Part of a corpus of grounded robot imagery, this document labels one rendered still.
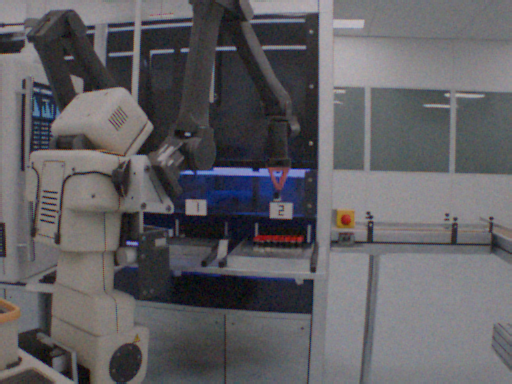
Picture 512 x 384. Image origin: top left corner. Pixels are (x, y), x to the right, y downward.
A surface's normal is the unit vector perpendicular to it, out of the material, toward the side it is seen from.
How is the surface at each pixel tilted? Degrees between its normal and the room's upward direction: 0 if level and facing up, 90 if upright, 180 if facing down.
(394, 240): 90
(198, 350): 90
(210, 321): 90
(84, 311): 82
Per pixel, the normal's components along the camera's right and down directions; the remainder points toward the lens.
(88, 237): 0.82, 0.05
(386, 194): -0.15, 0.06
